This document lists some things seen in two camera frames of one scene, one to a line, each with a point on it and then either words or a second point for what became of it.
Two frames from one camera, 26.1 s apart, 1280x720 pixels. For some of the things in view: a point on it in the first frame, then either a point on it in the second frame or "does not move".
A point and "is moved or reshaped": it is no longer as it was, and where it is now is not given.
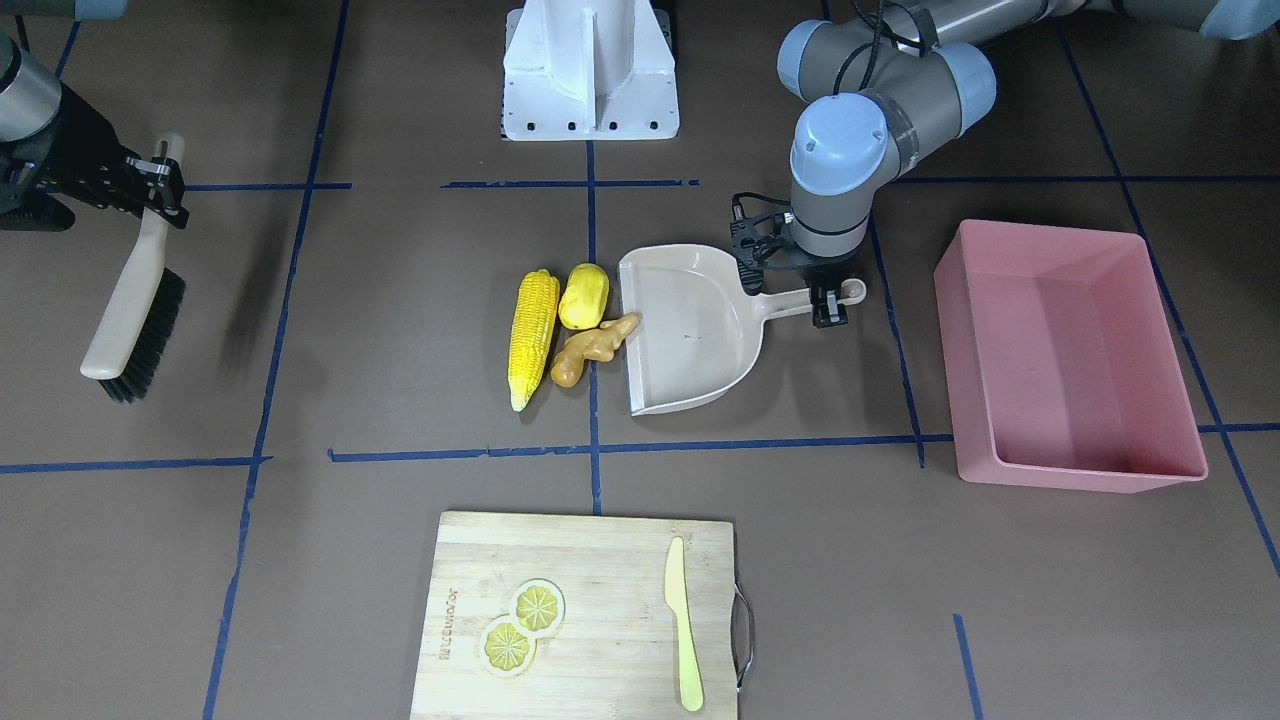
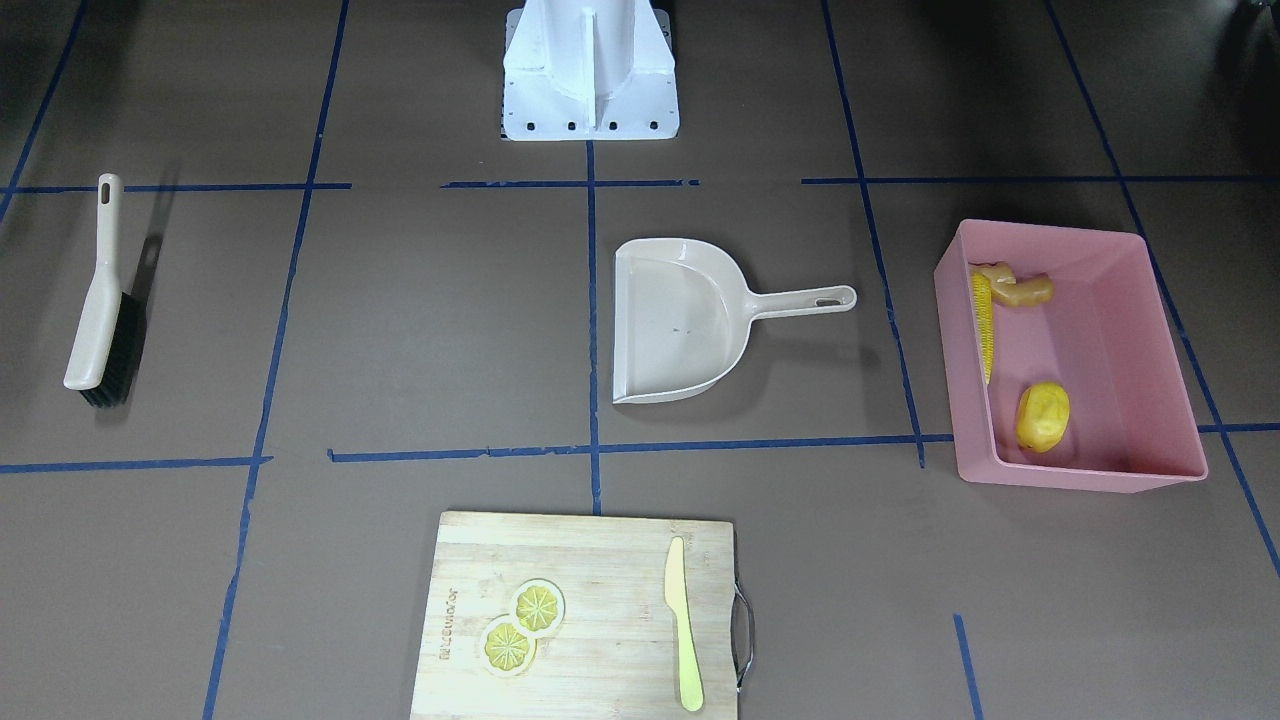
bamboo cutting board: [615, 655] does not move
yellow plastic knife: [676, 599] does not move
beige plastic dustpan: [691, 329] is moved or reshaped
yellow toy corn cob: [535, 314] → [985, 316]
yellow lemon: [584, 297] → [1042, 416]
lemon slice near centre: [538, 607] does not move
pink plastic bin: [1063, 365] does not move
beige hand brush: [125, 352] → [104, 357]
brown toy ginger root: [595, 344] → [1028, 291]
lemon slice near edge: [506, 650] does not move
